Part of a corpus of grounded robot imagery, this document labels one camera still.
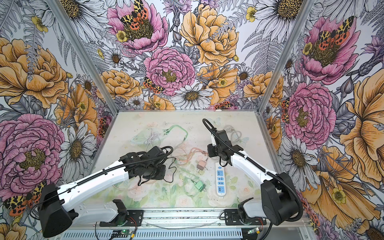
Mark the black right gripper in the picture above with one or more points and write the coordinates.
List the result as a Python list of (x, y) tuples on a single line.
[(210, 148)]

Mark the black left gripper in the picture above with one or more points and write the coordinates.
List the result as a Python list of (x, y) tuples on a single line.
[(160, 174)]

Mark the white blue power strip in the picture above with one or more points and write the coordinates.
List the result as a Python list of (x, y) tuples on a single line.
[(220, 180)]

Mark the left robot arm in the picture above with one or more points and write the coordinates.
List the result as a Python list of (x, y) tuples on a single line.
[(62, 206)]

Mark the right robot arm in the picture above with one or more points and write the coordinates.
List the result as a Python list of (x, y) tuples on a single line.
[(279, 200)]

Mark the pink charger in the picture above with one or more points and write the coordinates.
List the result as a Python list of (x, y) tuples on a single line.
[(201, 165)]

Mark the green charger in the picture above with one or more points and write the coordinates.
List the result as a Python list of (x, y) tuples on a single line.
[(200, 186)]

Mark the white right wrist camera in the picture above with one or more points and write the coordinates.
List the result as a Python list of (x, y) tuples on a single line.
[(213, 140)]

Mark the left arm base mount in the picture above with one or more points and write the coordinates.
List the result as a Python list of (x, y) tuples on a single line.
[(130, 218)]

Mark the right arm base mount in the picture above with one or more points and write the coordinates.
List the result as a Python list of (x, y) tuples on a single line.
[(232, 217)]

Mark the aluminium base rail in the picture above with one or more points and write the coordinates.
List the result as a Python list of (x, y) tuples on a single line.
[(168, 219)]

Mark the aluminium corner post left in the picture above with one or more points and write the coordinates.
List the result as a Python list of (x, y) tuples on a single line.
[(72, 34)]

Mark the aluminium corner post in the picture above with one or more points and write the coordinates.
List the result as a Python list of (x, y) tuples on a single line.
[(72, 34), (291, 41)]

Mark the aluminium corner post right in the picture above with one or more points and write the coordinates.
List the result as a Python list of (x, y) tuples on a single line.
[(291, 41)]

